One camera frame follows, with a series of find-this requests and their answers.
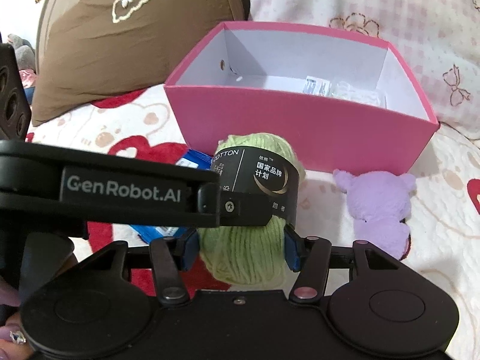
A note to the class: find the green yarn ball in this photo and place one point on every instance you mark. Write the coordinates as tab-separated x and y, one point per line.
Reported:
253	257

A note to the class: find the pink checkered pillow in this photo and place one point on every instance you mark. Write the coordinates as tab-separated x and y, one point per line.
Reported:
439	40

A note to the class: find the pink cardboard box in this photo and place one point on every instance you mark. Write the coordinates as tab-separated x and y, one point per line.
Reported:
247	77

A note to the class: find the blue wet wipes pack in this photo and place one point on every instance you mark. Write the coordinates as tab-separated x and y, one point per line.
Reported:
193	159

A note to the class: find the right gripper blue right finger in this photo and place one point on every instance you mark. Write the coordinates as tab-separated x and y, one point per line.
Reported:
309	257

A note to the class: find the clear floss pick box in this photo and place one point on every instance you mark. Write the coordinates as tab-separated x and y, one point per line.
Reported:
341	89

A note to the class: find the stuffed toys pile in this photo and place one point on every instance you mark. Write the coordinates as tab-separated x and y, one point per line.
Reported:
25	59

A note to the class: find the person's left hand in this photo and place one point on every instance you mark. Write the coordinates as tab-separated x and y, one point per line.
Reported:
13	344

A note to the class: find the white tissue packet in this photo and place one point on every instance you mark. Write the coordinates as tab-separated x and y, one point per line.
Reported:
316	86

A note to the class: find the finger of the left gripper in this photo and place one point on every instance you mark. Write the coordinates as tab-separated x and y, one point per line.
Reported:
244	209

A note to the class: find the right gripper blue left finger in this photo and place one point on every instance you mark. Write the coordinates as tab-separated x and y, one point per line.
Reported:
169	257

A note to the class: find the purple plush toy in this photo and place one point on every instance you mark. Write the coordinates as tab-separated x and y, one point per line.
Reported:
379	203

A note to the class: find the brown embroidered pillow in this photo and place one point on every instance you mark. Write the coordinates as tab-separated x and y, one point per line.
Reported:
100	49

